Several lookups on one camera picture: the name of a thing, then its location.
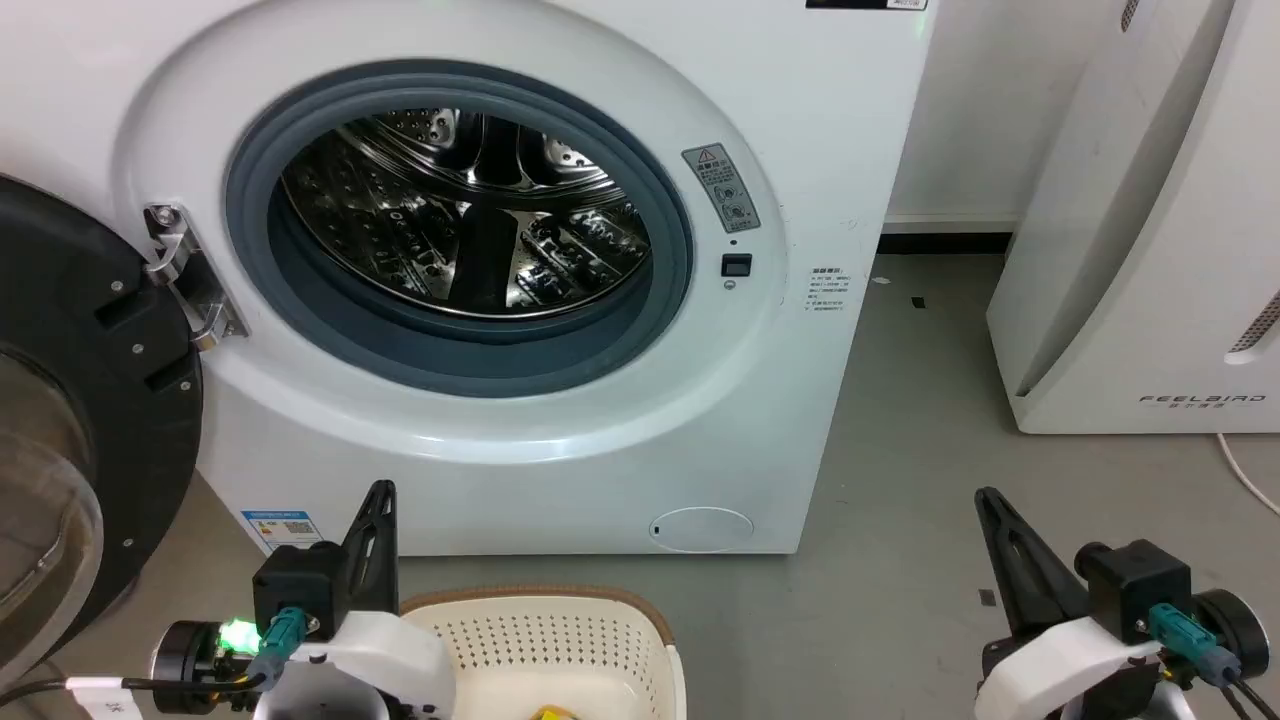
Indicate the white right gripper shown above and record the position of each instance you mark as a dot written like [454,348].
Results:
[1060,665]

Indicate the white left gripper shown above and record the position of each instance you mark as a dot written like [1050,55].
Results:
[380,660]

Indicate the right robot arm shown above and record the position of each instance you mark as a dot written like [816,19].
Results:
[1232,630]

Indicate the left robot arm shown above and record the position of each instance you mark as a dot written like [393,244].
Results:
[190,655]

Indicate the yellow item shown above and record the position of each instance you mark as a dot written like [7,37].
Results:
[556,713]

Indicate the metal washing machine door hinge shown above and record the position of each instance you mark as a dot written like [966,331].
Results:
[190,275]

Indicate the black round washer door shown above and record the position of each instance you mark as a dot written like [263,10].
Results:
[110,330]

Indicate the stainless steel washing machine drum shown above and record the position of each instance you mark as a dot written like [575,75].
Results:
[470,220]

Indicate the blue energy label sticker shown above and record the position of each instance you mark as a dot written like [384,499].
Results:
[282,528]

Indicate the cream perforated laundry basket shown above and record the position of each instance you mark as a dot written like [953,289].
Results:
[545,640]

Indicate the oval filter cover flap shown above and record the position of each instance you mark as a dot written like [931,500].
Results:
[702,528]

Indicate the small printed text label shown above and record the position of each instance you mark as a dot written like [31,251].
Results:
[829,289]

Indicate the white air purifier appliance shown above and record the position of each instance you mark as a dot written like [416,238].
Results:
[1150,250]

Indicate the grey rubber door gasket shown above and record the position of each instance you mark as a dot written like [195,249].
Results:
[660,300]

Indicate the black door latch socket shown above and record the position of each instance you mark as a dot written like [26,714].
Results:
[736,265]

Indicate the grey warning sticker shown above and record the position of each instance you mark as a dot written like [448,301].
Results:
[722,187]

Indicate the white front-load washing machine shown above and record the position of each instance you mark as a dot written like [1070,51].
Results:
[560,30]

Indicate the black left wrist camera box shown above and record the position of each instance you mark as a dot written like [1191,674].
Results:
[295,585]

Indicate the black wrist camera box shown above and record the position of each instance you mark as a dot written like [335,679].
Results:
[295,585]
[1135,585]

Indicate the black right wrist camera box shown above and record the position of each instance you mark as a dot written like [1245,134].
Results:
[1135,585]

